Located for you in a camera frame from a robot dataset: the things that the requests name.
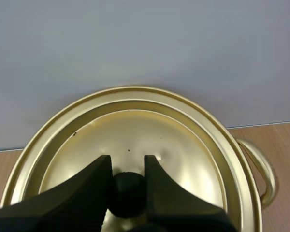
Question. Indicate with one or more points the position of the gold lid with black knob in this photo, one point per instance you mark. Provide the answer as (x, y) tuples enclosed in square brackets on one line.
[(125, 135)]

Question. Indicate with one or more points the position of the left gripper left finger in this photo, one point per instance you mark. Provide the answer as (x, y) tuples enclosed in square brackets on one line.
[(70, 203)]

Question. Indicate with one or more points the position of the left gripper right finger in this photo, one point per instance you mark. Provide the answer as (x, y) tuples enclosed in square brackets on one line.
[(169, 193)]

